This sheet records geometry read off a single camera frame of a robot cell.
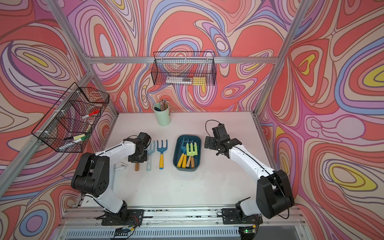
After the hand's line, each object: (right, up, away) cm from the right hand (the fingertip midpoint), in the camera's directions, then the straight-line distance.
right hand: (214, 146), depth 87 cm
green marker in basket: (-67, +6, -16) cm, 69 cm away
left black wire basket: (-76, +13, -12) cm, 78 cm away
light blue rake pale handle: (-41, -5, +8) cm, 42 cm away
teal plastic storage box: (-23, -4, +8) cm, 24 cm away
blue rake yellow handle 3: (-18, -10, +3) cm, 20 cm away
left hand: (-46, -9, +5) cm, 47 cm away
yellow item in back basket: (-9, +40, +3) cm, 41 cm away
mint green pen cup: (-34, +18, +20) cm, 44 cm away
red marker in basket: (-65, +19, -10) cm, 69 cm away
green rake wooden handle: (-46, -12, +1) cm, 48 cm away
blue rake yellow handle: (-34, -4, +11) cm, 36 cm away
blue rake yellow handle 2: (-19, -3, +9) cm, 21 cm away
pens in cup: (-34, +27, +17) cm, 46 cm away
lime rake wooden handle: (-14, -6, +6) cm, 16 cm away
